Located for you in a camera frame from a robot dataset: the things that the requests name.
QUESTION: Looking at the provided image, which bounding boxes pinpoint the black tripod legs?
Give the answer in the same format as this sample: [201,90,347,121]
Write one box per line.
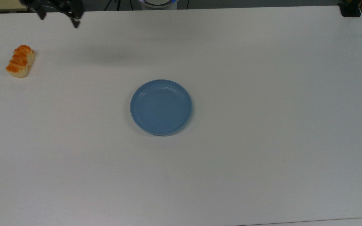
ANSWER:
[103,0,122,12]

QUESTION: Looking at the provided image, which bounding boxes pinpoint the blue round plate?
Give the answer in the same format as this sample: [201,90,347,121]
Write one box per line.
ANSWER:
[130,79,193,137]

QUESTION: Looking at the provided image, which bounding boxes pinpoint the orange glazed bread loaf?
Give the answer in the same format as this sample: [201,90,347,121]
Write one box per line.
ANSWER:
[6,45,36,78]

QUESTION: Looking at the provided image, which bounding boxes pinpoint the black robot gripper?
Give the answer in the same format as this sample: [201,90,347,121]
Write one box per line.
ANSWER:
[21,0,85,29]

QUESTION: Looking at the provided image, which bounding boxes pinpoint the black table clamp mount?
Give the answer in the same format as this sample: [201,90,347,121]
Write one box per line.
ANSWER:
[338,0,362,18]

